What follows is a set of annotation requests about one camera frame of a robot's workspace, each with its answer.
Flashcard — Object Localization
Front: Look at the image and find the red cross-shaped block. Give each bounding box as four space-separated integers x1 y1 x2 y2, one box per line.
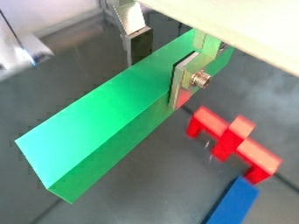
187 106 283 184

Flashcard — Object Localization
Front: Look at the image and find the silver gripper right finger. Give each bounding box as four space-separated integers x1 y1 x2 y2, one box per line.
169 30 227 109

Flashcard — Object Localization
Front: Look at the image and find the blue rectangular block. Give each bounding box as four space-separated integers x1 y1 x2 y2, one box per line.
201 176 259 224

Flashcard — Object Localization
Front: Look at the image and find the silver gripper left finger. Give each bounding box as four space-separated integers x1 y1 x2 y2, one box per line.
99 0 154 66

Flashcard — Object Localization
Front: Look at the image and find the green rectangular block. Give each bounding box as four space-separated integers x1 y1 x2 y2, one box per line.
14 28 237 205

